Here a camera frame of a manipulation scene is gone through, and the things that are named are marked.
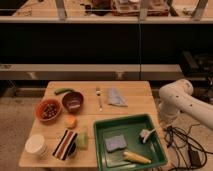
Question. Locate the light blue cloth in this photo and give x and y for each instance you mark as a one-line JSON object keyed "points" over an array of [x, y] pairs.
{"points": [[115, 98]]}

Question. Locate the green plastic tray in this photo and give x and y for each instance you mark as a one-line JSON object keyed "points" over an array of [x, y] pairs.
{"points": [[130, 127]]}

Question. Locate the light green cup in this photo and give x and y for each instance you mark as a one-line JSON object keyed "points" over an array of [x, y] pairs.
{"points": [[82, 141]]}

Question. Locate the orange bowl with food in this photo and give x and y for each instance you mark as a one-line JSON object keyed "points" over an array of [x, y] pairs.
{"points": [[48, 110]]}

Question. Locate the silver fork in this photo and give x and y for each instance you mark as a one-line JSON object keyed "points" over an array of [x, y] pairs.
{"points": [[98, 93]]}

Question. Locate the striped brown white towel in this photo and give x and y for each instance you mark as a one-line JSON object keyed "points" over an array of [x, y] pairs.
{"points": [[65, 145]]}

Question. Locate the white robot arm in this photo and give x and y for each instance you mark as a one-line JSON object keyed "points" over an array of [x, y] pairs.
{"points": [[176, 97]]}

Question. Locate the dark red bowl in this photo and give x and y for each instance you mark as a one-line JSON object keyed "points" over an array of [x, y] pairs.
{"points": [[73, 101]]}

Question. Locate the black power adapter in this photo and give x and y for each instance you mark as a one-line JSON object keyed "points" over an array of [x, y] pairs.
{"points": [[194, 158]]}

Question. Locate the wooden table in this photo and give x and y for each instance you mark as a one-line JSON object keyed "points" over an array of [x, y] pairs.
{"points": [[139, 99]]}

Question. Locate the green cucumber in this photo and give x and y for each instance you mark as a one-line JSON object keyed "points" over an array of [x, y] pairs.
{"points": [[63, 90]]}

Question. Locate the blue grey sponge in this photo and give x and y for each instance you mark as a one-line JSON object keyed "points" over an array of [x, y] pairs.
{"points": [[115, 143]]}

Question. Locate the white handled dish brush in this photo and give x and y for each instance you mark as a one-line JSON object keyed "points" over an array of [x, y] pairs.
{"points": [[145, 134]]}

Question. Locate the yellow corn cob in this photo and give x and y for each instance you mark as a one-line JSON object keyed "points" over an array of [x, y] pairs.
{"points": [[133, 157]]}

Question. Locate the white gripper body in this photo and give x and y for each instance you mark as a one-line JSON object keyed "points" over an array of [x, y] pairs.
{"points": [[167, 113]]}

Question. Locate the orange fruit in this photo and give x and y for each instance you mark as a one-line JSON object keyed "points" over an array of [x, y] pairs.
{"points": [[70, 121]]}

